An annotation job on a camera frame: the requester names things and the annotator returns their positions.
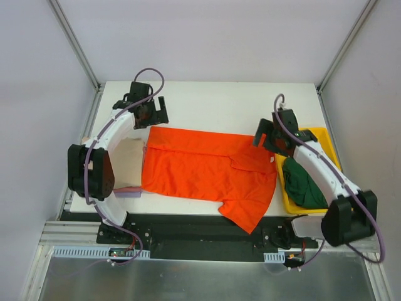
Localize orange t shirt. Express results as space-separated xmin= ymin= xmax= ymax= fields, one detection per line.
xmin=142 ymin=127 xmax=277 ymax=234

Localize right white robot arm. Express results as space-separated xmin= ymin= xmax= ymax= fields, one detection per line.
xmin=253 ymin=109 xmax=379 ymax=248

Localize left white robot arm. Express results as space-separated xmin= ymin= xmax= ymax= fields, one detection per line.
xmin=67 ymin=81 xmax=169 ymax=244

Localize yellow plastic bin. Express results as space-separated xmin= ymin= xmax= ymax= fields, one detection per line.
xmin=275 ymin=127 xmax=342 ymax=215

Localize beige folded t shirt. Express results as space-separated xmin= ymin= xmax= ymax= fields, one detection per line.
xmin=110 ymin=138 xmax=145 ymax=190

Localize green t shirt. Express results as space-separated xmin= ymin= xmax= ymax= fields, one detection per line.
xmin=282 ymin=157 xmax=328 ymax=209

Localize pink folded t shirt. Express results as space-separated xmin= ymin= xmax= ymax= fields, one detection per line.
xmin=113 ymin=186 xmax=143 ymax=193

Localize lilac folded t shirt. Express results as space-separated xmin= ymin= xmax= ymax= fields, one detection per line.
xmin=114 ymin=147 xmax=147 ymax=199

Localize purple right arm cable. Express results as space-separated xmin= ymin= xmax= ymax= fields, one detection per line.
xmin=266 ymin=93 xmax=386 ymax=277

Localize right aluminium frame post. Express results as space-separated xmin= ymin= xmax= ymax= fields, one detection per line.
xmin=316 ymin=0 xmax=379 ymax=95

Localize aluminium frame post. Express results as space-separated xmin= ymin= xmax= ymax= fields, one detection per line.
xmin=47 ymin=0 xmax=101 ymax=92
xmin=316 ymin=0 xmax=379 ymax=95

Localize right white cable duct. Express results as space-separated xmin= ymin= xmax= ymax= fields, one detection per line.
xmin=263 ymin=252 xmax=286 ymax=264

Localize white cable duct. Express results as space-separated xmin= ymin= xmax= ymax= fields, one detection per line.
xmin=53 ymin=246 xmax=150 ymax=260
xmin=263 ymin=252 xmax=286 ymax=264

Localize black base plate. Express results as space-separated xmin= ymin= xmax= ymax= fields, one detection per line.
xmin=95 ymin=214 xmax=319 ymax=262

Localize left aluminium frame post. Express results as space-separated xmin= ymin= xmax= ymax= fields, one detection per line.
xmin=47 ymin=0 xmax=101 ymax=92

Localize left white cable duct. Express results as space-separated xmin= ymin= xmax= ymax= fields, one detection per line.
xmin=53 ymin=246 xmax=150 ymax=260

